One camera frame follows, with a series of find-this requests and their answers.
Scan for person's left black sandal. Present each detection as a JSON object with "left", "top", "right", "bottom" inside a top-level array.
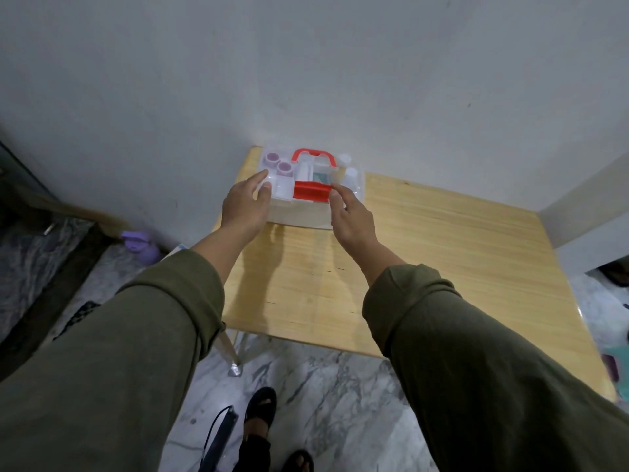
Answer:
[{"left": 243, "top": 386, "right": 278, "bottom": 441}]

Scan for black patterned floor mat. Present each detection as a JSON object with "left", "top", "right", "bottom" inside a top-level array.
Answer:
[{"left": 52, "top": 300, "right": 102, "bottom": 341}]

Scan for person's right hand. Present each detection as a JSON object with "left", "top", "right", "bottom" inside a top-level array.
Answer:
[{"left": 328, "top": 183, "right": 408, "bottom": 288}]

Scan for person's black sandal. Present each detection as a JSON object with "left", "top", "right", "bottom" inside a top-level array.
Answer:
[
  {"left": 282, "top": 449, "right": 315, "bottom": 472},
  {"left": 243, "top": 386, "right": 278, "bottom": 441}
]

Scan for person's left hand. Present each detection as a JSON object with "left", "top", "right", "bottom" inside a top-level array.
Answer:
[{"left": 190, "top": 169, "right": 273, "bottom": 286}]

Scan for teal plastic stool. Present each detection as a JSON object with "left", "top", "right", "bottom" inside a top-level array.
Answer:
[{"left": 601, "top": 346, "right": 629, "bottom": 403}]

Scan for black cable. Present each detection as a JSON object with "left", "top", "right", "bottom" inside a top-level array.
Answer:
[{"left": 198, "top": 405, "right": 240, "bottom": 472}]

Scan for person's right forearm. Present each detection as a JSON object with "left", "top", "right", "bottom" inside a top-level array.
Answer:
[{"left": 362, "top": 264, "right": 629, "bottom": 472}]

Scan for person's black trousers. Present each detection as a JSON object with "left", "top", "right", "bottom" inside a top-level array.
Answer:
[{"left": 232, "top": 435, "right": 272, "bottom": 472}]

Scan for person's right black sandal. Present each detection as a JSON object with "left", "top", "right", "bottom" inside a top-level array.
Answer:
[{"left": 282, "top": 449, "right": 315, "bottom": 472}]

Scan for purple plastic item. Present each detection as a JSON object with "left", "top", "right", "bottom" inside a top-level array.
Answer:
[{"left": 120, "top": 230, "right": 162, "bottom": 266}]

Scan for white first aid box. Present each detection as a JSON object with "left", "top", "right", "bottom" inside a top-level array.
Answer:
[{"left": 255, "top": 140, "right": 367, "bottom": 231}]

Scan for wooden table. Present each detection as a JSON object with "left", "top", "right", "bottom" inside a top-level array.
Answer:
[{"left": 211, "top": 146, "right": 618, "bottom": 403}]

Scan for person's left forearm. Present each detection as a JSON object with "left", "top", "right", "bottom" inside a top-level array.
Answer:
[{"left": 0, "top": 249, "right": 227, "bottom": 472}]

